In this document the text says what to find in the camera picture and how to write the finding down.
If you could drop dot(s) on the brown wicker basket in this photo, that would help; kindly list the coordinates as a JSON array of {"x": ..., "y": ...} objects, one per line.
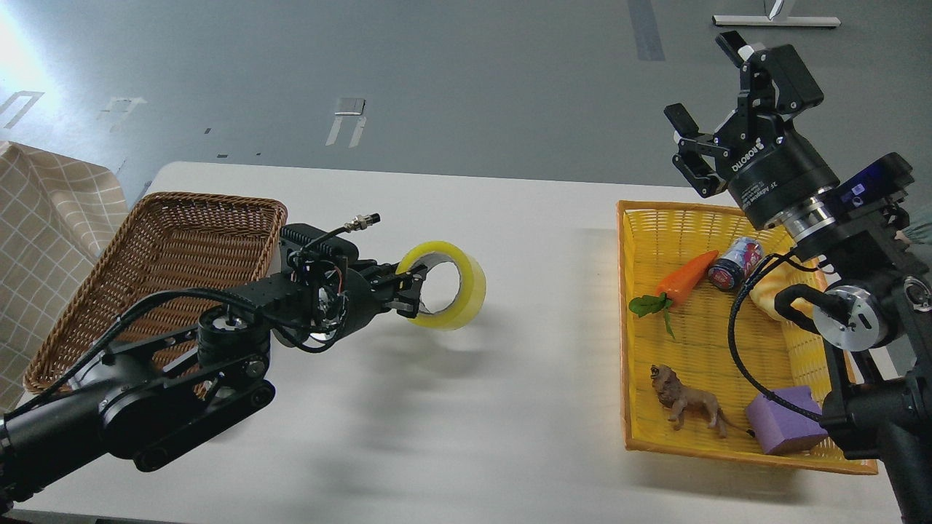
[{"x": 170, "y": 241}]

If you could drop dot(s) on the grey trouser leg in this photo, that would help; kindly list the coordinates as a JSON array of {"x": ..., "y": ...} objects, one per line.
[{"x": 917, "y": 234}]

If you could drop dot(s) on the orange toy carrot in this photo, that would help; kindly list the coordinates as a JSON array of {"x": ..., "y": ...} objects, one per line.
[{"x": 673, "y": 290}]

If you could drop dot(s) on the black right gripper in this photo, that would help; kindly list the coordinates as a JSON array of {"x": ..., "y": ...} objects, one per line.
[{"x": 764, "y": 164}]

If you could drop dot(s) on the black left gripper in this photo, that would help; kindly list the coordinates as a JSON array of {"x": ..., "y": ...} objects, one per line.
[{"x": 348, "y": 300}]

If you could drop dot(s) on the small soda can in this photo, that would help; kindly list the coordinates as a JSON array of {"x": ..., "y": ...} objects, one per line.
[{"x": 730, "y": 270}]

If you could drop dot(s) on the brown toy lion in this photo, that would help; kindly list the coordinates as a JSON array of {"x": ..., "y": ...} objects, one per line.
[{"x": 680, "y": 398}]

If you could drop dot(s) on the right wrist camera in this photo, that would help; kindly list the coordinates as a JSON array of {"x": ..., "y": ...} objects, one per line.
[{"x": 880, "y": 180}]

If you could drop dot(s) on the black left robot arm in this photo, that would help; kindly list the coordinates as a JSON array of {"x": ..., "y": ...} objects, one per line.
[{"x": 181, "y": 366}]

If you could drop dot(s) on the yellow plastic basket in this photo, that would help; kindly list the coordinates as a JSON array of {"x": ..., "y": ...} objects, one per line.
[{"x": 655, "y": 239}]

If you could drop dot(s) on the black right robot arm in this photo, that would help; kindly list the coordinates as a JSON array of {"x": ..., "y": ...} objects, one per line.
[{"x": 875, "y": 319}]

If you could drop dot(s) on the beige checkered cloth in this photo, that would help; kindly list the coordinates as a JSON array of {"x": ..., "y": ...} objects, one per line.
[{"x": 57, "y": 216}]

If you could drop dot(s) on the white stand base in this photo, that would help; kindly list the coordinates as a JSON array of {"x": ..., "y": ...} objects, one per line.
[{"x": 778, "y": 14}]

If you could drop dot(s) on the yellow tape roll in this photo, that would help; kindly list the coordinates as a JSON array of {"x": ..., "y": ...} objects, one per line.
[{"x": 471, "y": 291}]

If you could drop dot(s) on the purple foam block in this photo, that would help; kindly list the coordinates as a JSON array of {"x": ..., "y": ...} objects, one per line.
[{"x": 782, "y": 431}]

